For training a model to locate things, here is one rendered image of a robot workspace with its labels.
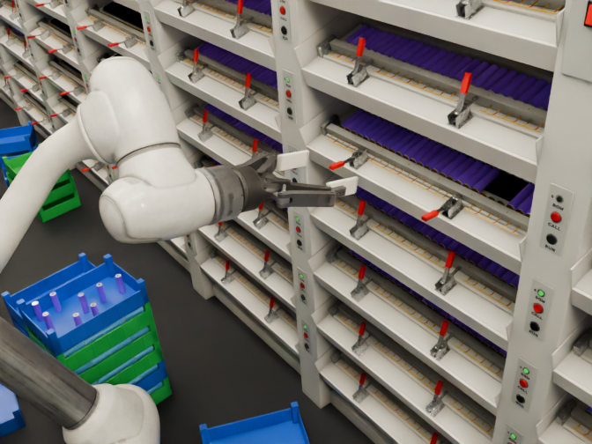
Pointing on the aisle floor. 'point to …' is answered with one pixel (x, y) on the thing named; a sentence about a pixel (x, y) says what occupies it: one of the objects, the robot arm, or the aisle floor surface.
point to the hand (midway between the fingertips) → (326, 171)
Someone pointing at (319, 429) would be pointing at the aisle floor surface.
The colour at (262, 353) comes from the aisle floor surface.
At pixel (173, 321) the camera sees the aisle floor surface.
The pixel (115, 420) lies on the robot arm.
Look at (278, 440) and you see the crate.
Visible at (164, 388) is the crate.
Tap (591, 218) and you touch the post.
